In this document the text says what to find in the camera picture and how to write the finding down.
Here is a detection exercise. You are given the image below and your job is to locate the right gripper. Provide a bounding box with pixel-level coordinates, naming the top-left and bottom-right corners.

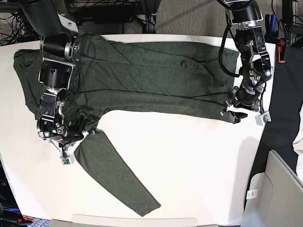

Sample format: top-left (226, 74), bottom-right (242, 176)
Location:
top-left (49, 123), bottom-right (82, 150)

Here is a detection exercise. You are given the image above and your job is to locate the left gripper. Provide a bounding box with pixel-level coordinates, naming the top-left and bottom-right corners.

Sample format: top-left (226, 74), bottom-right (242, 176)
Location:
top-left (227, 86), bottom-right (261, 123)

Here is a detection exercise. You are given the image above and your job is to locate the green long-sleeve T-shirt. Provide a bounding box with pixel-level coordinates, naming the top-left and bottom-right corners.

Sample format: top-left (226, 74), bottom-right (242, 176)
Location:
top-left (13, 34), bottom-right (239, 218)

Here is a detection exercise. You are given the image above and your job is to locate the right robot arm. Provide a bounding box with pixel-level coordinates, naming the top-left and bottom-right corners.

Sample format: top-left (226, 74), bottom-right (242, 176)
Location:
top-left (18, 0), bottom-right (84, 153)

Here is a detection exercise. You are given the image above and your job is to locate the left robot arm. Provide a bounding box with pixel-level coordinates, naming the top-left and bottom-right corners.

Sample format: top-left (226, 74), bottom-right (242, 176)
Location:
top-left (219, 0), bottom-right (274, 126)

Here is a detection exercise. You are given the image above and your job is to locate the dark grey cloth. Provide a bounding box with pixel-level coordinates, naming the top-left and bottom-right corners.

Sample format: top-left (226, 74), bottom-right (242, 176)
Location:
top-left (250, 47), bottom-right (303, 176)

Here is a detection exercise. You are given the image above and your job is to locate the white cloth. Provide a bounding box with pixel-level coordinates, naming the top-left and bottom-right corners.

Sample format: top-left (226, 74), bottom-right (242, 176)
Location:
top-left (293, 131), bottom-right (303, 154)

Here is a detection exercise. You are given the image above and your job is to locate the white paper tag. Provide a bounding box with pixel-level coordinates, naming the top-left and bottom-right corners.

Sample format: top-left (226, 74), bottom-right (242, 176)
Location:
top-left (246, 189), bottom-right (258, 200)

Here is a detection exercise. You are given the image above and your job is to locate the red black clamp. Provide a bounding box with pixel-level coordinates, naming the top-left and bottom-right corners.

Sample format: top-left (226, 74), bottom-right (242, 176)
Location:
top-left (276, 38), bottom-right (290, 63)

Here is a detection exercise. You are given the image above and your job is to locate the grey plastic bin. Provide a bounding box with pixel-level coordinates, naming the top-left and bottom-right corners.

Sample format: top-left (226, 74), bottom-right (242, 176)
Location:
top-left (241, 150), bottom-right (303, 227)

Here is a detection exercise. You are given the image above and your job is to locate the black box with label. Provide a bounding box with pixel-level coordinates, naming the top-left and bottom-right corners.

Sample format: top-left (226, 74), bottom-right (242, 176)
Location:
top-left (0, 164), bottom-right (22, 227)

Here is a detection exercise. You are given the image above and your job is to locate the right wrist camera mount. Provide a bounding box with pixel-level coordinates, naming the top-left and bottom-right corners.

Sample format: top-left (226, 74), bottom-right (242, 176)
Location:
top-left (60, 131), bottom-right (95, 166)

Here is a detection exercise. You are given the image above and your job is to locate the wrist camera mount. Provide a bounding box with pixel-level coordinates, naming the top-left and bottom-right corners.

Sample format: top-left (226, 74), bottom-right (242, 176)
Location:
top-left (220, 105), bottom-right (271, 126)
top-left (60, 131), bottom-right (95, 166)

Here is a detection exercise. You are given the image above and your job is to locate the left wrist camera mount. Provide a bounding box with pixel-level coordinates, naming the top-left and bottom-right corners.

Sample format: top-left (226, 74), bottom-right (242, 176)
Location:
top-left (220, 105), bottom-right (271, 126)

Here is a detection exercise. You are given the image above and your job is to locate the blue handled tool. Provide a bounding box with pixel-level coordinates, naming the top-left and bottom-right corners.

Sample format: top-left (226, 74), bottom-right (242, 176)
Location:
top-left (265, 14), bottom-right (276, 37)

